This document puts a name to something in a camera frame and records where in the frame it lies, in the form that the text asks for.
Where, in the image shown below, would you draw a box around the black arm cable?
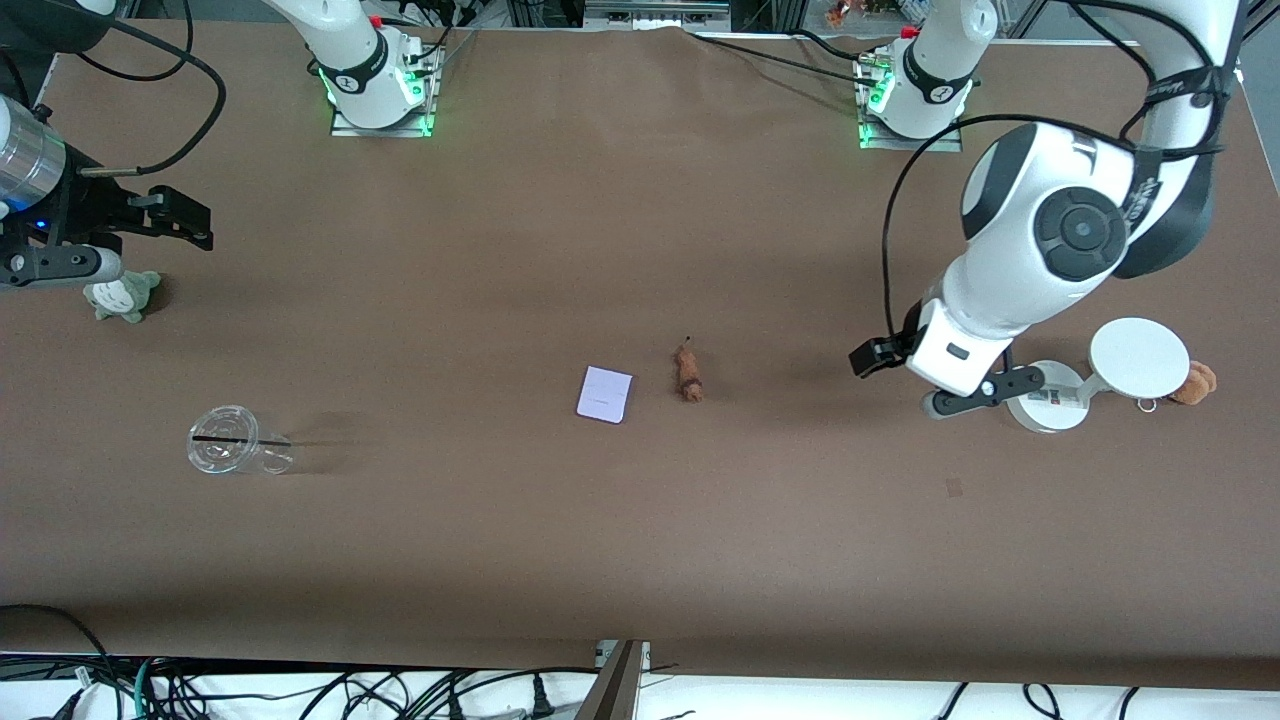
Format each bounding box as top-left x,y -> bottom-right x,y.
75,8 -> 228,179
882,0 -> 1246,346

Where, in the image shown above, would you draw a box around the brown bear keychain plush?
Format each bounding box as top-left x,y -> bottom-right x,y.
1137,362 -> 1219,413

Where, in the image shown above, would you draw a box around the small colourful toys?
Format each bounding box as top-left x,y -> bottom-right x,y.
825,0 -> 927,27

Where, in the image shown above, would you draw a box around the black cable across table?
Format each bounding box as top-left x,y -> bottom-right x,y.
688,32 -> 889,83

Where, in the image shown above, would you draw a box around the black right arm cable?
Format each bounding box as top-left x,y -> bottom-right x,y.
75,8 -> 228,179

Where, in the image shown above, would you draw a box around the white round desk lamp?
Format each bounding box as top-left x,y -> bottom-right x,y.
1005,317 -> 1191,434

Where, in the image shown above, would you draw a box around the aluminium frame rail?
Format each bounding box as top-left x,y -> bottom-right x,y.
585,0 -> 732,31

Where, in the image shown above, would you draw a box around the dark metal post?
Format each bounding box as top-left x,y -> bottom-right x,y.
573,640 -> 647,720

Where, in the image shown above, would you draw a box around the grey green Totoro plush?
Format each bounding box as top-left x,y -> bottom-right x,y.
83,270 -> 163,324

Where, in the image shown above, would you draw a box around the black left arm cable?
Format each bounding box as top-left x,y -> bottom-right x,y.
882,0 -> 1246,346

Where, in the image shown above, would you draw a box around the black looped floor cable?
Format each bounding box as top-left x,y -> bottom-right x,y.
0,603 -> 123,720

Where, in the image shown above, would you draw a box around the clear plastic cup with lid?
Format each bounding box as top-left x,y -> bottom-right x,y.
186,404 -> 297,477

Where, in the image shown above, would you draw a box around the brown lion statue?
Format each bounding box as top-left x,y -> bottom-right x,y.
673,337 -> 706,404

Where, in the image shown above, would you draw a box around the brown table cover sheet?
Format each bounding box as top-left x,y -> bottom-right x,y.
0,20 -> 1280,691

